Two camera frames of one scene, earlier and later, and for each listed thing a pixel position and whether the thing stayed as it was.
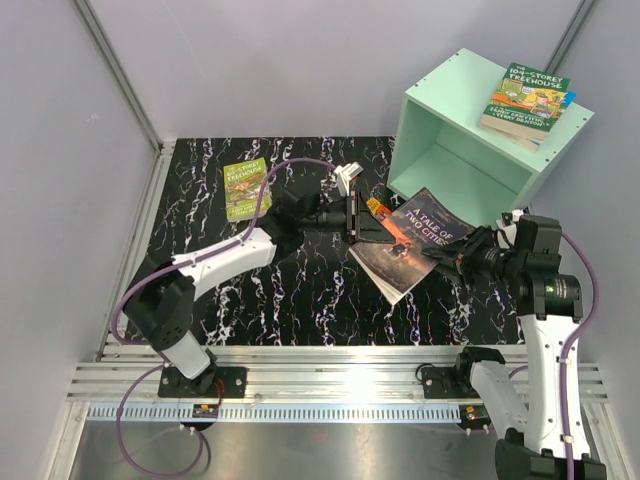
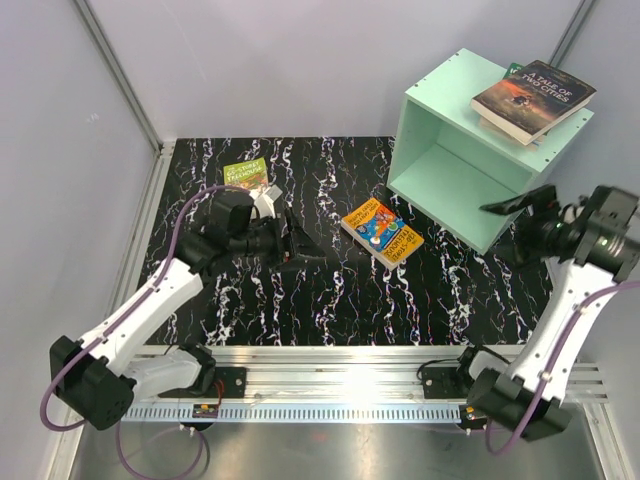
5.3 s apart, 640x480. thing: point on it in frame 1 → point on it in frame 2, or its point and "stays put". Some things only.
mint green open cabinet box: (439, 144) stays put
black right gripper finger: (448, 255) → (545, 194)
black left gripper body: (329, 218) → (265, 240)
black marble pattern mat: (316, 194) stays put
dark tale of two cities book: (423, 221) → (534, 99)
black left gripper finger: (369, 229) → (298, 245)
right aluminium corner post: (576, 23) stays put
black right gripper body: (490, 260) → (537, 236)
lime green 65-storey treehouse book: (244, 183) stays put
